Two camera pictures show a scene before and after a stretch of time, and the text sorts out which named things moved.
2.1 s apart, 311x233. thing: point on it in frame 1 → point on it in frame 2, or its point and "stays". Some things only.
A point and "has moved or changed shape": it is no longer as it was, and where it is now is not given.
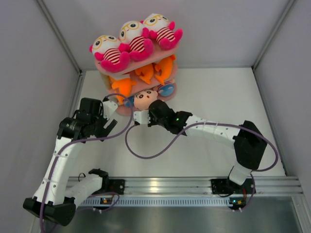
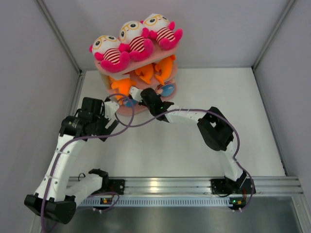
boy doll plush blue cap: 166,90 stays
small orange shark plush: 147,72 stays
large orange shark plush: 165,65 stays
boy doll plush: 143,99 has moved or changed shape
